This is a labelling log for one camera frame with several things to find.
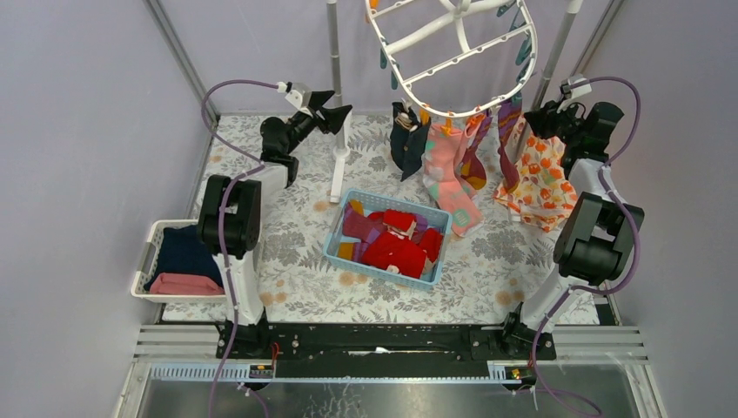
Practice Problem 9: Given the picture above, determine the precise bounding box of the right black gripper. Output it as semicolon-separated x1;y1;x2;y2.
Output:
524;97;585;146

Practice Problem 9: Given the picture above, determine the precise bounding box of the white clip hanger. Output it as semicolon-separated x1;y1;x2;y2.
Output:
364;1;539;118

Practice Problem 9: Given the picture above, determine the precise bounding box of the red beige sock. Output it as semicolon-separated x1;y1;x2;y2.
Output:
382;209;417;238

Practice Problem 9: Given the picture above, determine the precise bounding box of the red santa sock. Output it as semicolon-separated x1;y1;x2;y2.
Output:
417;228;444;263

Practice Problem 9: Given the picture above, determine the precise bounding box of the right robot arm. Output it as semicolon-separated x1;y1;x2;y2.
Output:
497;100;644;359

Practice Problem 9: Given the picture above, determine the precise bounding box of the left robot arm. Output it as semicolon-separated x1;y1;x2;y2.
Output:
197;85;352;358

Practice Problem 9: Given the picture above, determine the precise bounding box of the metal drying rack stand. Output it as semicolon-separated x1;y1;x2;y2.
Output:
325;0;584;204

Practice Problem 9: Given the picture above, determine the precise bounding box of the orange floral cloth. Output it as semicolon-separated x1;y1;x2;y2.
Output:
493;133;578;233

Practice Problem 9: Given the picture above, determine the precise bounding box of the purple patterned sock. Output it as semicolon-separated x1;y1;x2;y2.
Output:
458;98;522;192

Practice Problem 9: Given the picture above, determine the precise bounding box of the navy christmas sock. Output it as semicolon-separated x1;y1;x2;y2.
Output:
390;102;431;182

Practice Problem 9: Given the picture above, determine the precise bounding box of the pink sock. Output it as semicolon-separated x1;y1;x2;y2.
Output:
422;122;484;237

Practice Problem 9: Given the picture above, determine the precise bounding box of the purple patchwork sock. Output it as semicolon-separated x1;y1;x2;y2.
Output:
337;199;386;262

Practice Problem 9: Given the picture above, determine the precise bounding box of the floral table mat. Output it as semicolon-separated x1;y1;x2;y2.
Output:
162;112;600;326

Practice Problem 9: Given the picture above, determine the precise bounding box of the blue plastic basket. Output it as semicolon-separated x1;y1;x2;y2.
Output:
323;188;453;291

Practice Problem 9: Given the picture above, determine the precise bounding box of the navy folded cloth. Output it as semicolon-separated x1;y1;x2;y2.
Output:
144;226;223;293

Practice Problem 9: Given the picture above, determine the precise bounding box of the white plastic basket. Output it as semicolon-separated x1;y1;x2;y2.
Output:
130;219;225;304

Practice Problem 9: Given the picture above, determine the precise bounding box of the pink folded cloth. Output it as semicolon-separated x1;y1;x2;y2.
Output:
149;273;225;296

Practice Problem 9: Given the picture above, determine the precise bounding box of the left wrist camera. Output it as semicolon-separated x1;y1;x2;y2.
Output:
277;82;312;115

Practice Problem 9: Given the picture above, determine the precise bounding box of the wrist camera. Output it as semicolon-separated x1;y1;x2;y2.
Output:
560;74;592;99
277;82;312;115

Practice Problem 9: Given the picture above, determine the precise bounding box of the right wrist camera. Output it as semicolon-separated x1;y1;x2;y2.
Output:
560;74;592;99

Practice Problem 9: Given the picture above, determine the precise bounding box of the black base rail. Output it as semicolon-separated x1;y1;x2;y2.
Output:
215;321;557;379

